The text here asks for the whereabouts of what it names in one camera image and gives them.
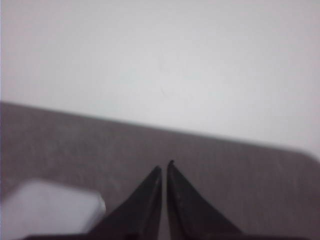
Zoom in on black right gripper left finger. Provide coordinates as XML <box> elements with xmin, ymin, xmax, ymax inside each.
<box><xmin>87</xmin><ymin>166</ymin><xmax>162</xmax><ymax>240</ymax></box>

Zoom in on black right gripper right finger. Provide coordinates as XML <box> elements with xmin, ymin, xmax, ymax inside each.
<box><xmin>166</xmin><ymin>160</ymin><xmax>243</xmax><ymax>240</ymax></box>

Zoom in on silver digital kitchen scale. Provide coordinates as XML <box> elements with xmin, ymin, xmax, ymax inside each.
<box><xmin>0</xmin><ymin>179</ymin><xmax>106</xmax><ymax>240</ymax></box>

